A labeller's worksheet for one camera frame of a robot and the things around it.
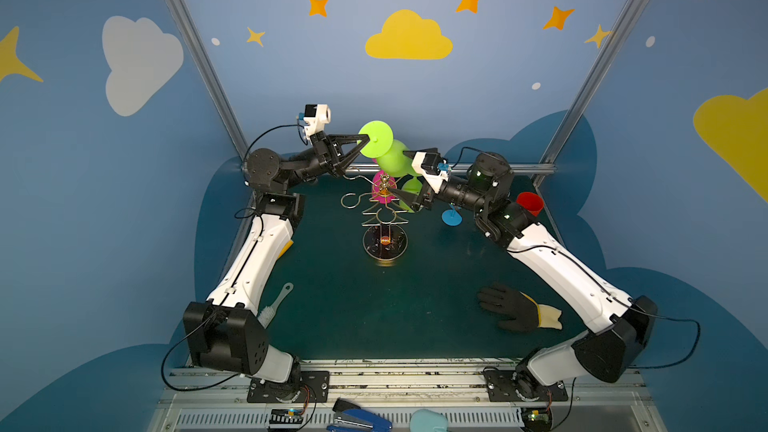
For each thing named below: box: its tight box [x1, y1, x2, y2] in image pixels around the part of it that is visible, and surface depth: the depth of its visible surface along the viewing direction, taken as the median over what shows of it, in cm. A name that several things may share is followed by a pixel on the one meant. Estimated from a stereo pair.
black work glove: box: [478, 282, 563, 332], surface depth 89 cm
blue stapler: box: [326, 397, 393, 432], surface depth 70 cm
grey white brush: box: [257, 282, 294, 329], surface depth 88 cm
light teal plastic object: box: [409, 408, 448, 432], surface depth 72 cm
